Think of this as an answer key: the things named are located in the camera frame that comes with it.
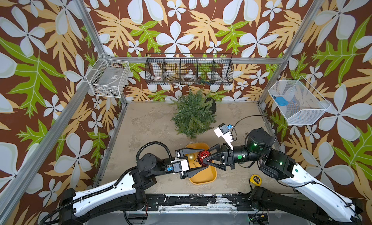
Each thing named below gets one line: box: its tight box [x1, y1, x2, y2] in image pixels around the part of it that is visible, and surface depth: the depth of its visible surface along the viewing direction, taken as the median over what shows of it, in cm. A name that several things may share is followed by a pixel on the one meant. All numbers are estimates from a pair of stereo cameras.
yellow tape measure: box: [249, 174, 263, 187], surface depth 81 cm
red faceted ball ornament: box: [197, 150, 211, 167], surface depth 50 cm
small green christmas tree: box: [169, 89, 217, 140], surface depth 78 cm
